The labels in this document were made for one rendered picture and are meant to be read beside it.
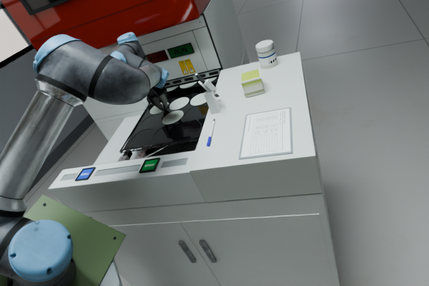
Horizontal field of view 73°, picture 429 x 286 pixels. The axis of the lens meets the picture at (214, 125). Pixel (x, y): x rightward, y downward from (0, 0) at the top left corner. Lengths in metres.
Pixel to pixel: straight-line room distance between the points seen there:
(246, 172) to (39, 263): 0.51
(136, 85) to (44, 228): 0.38
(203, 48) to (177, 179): 0.64
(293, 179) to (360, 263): 0.93
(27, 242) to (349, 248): 1.43
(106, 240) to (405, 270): 1.30
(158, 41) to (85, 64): 0.67
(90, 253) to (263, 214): 0.52
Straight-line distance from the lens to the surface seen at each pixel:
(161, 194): 0.97
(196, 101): 1.30
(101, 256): 0.98
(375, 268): 1.69
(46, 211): 1.02
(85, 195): 1.12
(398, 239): 1.77
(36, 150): 0.75
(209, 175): 0.84
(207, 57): 1.33
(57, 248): 0.75
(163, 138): 1.16
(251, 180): 0.84
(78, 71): 0.74
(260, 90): 1.05
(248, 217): 0.98
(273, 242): 1.08
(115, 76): 0.72
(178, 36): 1.32
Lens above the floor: 1.50
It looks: 33 degrees down
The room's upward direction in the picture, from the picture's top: 23 degrees counter-clockwise
